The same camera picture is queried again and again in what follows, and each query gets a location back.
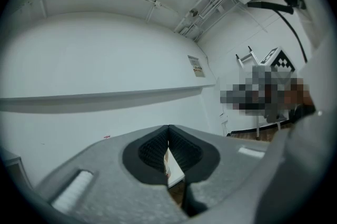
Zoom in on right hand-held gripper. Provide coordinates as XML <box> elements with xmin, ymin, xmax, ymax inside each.
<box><xmin>259</xmin><ymin>46</ymin><xmax>297</xmax><ymax>73</ymax></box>

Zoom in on person's white shirt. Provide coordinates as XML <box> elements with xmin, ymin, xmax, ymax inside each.
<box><xmin>251</xmin><ymin>0</ymin><xmax>337</xmax><ymax>224</ymax></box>

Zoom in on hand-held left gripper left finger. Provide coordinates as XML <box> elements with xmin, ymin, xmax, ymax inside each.
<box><xmin>34</xmin><ymin>124</ymin><xmax>191</xmax><ymax>224</ymax></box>

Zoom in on aluminium ladder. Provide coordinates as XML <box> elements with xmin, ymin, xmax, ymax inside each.
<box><xmin>235</xmin><ymin>45</ymin><xmax>261</xmax><ymax>70</ymax></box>

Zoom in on white wall pipes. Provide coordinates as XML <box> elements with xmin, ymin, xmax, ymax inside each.
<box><xmin>173</xmin><ymin>0</ymin><xmax>239</xmax><ymax>42</ymax></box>

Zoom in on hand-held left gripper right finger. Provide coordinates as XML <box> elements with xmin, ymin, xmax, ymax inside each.
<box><xmin>168</xmin><ymin>124</ymin><xmax>275</xmax><ymax>219</ymax></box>

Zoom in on white side table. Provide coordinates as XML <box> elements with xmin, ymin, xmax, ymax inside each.
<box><xmin>0</xmin><ymin>147</ymin><xmax>34</xmax><ymax>190</ymax></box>

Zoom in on wall notice sheet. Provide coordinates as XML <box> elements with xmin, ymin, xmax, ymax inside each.
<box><xmin>187</xmin><ymin>54</ymin><xmax>206</xmax><ymax>79</ymax></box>

